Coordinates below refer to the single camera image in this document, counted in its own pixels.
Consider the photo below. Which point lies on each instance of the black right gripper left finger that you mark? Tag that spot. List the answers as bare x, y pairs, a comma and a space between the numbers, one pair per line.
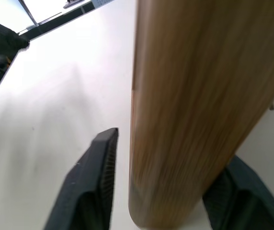
84, 182

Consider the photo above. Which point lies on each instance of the black table edge rail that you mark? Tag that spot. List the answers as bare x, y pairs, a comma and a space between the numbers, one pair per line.
53, 24

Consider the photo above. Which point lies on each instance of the dark metal post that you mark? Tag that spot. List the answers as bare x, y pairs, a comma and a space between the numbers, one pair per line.
28, 12

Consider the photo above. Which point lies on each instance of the wooden cylinder block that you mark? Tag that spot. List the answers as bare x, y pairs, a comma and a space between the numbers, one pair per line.
187, 107

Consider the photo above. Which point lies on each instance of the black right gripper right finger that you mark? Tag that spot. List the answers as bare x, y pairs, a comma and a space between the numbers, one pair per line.
247, 198

